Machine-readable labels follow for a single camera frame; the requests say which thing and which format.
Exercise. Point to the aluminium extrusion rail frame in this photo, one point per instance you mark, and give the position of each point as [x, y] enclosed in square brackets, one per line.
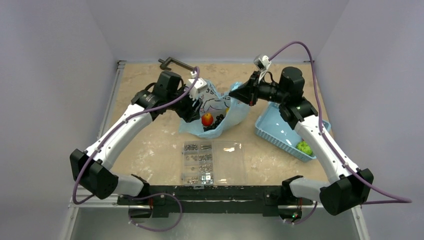
[348, 185]

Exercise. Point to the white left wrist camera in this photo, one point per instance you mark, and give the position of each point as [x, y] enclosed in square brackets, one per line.
[200, 85]

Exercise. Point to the clear plastic organizer box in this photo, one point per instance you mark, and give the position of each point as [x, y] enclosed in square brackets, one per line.
[213, 163]

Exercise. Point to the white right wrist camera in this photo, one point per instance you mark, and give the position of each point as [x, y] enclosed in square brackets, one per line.
[263, 63]

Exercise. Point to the red fake apple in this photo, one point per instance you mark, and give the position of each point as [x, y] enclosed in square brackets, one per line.
[207, 119]

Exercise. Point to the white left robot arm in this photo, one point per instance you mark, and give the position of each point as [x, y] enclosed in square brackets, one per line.
[91, 168]

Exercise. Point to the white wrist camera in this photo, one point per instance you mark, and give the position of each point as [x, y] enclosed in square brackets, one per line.
[263, 63]
[200, 85]

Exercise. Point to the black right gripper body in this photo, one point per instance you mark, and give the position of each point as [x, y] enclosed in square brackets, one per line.
[251, 91]

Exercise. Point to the light blue plastic basket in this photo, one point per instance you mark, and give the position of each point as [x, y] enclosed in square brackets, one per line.
[271, 127]

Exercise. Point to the light blue printed plastic bag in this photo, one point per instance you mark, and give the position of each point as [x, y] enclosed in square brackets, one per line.
[215, 103]

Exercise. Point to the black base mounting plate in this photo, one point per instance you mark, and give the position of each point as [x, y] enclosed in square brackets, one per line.
[267, 200]

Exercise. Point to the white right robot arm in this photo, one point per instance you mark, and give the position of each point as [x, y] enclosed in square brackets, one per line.
[347, 185]

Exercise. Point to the dark fake grape bunch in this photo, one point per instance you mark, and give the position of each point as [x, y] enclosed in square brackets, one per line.
[217, 121]

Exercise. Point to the dark metal crank handle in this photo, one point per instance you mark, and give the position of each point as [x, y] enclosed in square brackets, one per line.
[164, 64]

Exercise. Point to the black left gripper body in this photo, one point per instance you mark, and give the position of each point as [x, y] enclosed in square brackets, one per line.
[183, 107]

